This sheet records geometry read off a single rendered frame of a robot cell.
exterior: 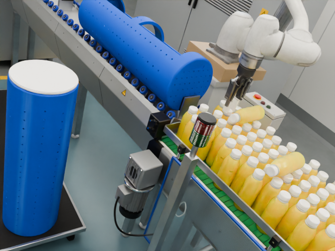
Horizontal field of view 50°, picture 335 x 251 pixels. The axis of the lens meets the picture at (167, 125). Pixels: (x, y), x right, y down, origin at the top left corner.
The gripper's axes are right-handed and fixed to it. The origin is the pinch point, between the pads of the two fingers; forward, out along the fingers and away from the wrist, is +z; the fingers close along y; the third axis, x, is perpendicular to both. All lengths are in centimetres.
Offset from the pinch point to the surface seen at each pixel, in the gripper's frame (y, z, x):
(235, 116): 8.1, -2.0, 9.1
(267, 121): -17.5, 4.3, 11.2
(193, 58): 9.6, -12.8, -21.3
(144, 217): 2, 100, -24
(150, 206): 2, 88, -22
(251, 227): 25, 20, 44
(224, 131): 15.4, 2.4, 11.9
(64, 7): 7, 15, -150
